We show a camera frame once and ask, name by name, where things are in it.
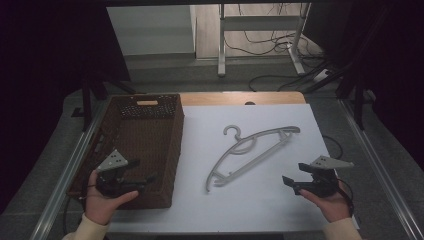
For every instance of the brown woven basket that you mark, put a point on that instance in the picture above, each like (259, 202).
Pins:
(133, 150)

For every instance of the black stand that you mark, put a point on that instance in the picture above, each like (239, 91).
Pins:
(90, 100)
(358, 96)

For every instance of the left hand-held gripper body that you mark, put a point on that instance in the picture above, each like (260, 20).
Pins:
(111, 173)

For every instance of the white power strip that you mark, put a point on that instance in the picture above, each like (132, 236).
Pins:
(320, 76)

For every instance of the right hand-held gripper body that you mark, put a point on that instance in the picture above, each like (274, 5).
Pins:
(325, 178)

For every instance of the grey plastic clothes hanger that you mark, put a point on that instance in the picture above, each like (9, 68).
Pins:
(248, 151)

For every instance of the white metal desk frame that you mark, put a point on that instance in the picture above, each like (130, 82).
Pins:
(260, 33)

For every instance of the person's right hand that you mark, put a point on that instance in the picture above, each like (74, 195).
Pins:
(328, 205)

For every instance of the person's left hand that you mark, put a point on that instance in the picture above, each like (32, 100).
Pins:
(103, 203)

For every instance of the white paper sheet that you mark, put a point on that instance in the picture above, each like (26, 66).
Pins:
(260, 200)

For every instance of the grey metal rail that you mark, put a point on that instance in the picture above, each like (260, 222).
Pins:
(63, 173)
(380, 166)

